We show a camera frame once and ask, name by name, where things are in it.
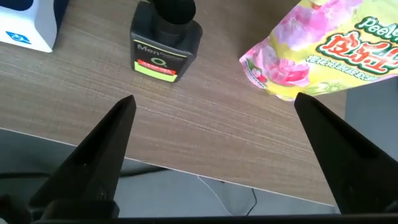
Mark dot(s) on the white barcode scanner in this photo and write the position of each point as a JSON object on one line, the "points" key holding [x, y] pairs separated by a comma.
{"points": [[26, 23]]}

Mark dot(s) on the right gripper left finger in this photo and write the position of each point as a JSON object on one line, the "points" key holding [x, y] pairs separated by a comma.
{"points": [[93, 165]]}

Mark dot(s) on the wooden counter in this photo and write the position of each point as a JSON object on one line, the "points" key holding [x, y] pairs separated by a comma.
{"points": [[199, 124]]}

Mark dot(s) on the yellow pink snack bag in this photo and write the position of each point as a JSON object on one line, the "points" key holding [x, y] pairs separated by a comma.
{"points": [[329, 49]]}

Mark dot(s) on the black toiletry bottle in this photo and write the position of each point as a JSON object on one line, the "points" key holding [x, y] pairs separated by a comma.
{"points": [[164, 40]]}

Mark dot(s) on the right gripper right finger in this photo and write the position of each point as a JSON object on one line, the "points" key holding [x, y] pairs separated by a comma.
{"points": [[351, 168]]}

